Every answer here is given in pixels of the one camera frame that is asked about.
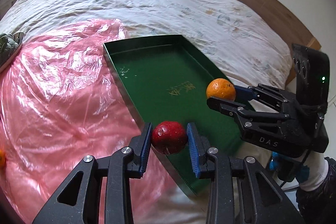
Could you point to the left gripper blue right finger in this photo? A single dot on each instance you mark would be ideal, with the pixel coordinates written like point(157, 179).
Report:
point(198, 155)

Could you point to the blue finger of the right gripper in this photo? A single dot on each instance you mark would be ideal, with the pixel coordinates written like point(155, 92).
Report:
point(246, 93)
point(227, 107)

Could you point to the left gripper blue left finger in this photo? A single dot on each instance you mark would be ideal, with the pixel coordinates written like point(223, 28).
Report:
point(141, 149)

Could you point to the large orange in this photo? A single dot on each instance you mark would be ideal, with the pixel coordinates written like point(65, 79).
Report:
point(221, 88)

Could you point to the red apple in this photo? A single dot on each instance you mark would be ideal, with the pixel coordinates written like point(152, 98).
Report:
point(169, 137)

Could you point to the gloved right hand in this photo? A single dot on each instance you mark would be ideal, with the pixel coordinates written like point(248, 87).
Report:
point(316, 197)

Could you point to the green tray box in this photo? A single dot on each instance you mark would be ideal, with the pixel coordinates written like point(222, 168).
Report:
point(164, 78)

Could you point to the pink plastic sheet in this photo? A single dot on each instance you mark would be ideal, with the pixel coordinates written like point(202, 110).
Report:
point(59, 103)

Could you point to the white floral bedspread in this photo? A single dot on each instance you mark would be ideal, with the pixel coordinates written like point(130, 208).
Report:
point(139, 17)

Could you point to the white plate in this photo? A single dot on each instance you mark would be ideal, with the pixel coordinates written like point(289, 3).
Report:
point(17, 36)

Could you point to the green leafy vegetable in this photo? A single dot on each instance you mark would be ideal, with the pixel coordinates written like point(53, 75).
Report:
point(8, 47)

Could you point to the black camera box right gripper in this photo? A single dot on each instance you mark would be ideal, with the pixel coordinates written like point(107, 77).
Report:
point(312, 69)

